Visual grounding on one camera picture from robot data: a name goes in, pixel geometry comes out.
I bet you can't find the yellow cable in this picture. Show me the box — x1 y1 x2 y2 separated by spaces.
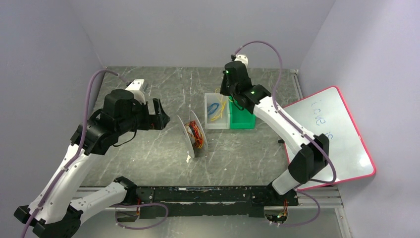
209 88 228 122

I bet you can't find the white cable spool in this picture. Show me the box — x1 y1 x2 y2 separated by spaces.
177 110 209 163

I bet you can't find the clear white plastic bin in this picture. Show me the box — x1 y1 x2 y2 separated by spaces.
204 93 230 129

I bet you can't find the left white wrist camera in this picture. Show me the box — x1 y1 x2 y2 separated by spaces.
125 79 146 104

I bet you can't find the green plastic bin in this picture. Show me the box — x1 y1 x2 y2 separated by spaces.
228 96 256 129

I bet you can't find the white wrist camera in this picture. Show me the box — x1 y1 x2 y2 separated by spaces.
231 54 249 67
125 79 146 104

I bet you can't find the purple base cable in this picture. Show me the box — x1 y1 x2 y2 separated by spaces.
114 202 170 230
269 188 321 228

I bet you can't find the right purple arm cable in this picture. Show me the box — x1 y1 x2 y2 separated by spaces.
232 41 337 184

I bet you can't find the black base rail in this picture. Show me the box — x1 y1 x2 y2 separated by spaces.
136 185 298 219

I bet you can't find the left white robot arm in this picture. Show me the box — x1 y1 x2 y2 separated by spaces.
14 89 170 238

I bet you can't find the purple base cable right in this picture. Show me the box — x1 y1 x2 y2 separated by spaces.
269 188 321 228

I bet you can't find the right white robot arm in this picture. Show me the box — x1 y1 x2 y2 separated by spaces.
220 61 329 195

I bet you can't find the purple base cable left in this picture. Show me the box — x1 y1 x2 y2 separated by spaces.
114 202 170 230

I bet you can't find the pink framed whiteboard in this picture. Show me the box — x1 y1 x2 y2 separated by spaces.
284 86 376 183

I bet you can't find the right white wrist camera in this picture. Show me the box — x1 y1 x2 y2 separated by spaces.
231 54 249 67

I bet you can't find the red orange wound cable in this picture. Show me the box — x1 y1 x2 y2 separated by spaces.
184 120 205 149

